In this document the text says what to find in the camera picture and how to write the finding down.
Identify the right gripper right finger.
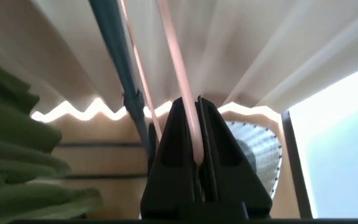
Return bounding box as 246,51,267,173
196,95,273,219

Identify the green printed t-shirt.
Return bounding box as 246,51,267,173
0,54,104,222

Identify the black clothes rack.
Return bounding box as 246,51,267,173
56,0,158,180

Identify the white laundry basket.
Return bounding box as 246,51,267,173
225,120,283,200

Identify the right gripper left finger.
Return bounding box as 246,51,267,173
140,96,203,219

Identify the pink clothes hanger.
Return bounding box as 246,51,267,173
119,0,205,166

